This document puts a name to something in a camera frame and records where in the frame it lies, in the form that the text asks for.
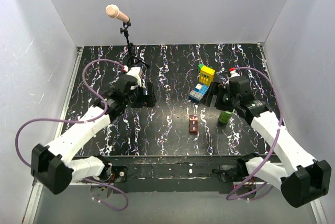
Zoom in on pink foam microphone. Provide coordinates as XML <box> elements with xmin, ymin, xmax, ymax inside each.
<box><xmin>105</xmin><ymin>4</ymin><xmax>130</xmax><ymax>23</ymax></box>

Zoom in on green toy brick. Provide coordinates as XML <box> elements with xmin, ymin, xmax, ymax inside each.
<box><xmin>197</xmin><ymin>63</ymin><xmax>204</xmax><ymax>72</ymax></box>

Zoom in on green lidded pill bottle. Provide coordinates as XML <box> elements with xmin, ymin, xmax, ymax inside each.
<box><xmin>218</xmin><ymin>109</ymin><xmax>235</xmax><ymax>124</ymax></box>

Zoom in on yellow toy brick block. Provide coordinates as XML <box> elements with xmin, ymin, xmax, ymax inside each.
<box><xmin>199</xmin><ymin>65</ymin><xmax>216</xmax><ymax>86</ymax></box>

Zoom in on blue grey toy bricks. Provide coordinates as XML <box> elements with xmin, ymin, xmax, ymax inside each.
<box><xmin>188</xmin><ymin>83</ymin><xmax>209</xmax><ymax>103</ymax></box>

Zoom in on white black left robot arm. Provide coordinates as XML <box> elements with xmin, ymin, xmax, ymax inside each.
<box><xmin>31</xmin><ymin>74</ymin><xmax>157</xmax><ymax>195</ymax></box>

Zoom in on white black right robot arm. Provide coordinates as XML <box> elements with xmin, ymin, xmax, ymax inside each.
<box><xmin>206</xmin><ymin>75</ymin><xmax>331</xmax><ymax>208</ymax></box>

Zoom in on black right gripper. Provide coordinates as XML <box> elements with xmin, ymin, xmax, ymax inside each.
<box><xmin>199</xmin><ymin>81</ymin><xmax>239</xmax><ymax>113</ymax></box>

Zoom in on aluminium frame rail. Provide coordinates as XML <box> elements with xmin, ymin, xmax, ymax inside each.
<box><xmin>21</xmin><ymin>47</ymin><xmax>83</xmax><ymax>223</ymax></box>

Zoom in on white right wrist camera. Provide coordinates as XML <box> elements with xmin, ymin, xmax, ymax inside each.
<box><xmin>226</xmin><ymin>68</ymin><xmax>239</xmax><ymax>80</ymax></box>

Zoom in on brown weekly pill organizer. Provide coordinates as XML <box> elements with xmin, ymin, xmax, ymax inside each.
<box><xmin>188</xmin><ymin>115</ymin><xmax>198</xmax><ymax>134</ymax></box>

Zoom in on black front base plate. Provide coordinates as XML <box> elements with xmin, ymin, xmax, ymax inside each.
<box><xmin>105</xmin><ymin>155</ymin><xmax>243</xmax><ymax>194</ymax></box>

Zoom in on black microphone tripod stand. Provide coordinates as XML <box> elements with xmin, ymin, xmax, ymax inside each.
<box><xmin>120</xmin><ymin>21</ymin><xmax>150</xmax><ymax>68</ymax></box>

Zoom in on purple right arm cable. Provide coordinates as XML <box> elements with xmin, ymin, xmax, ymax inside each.
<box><xmin>226</xmin><ymin>66</ymin><xmax>285</xmax><ymax>201</ymax></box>

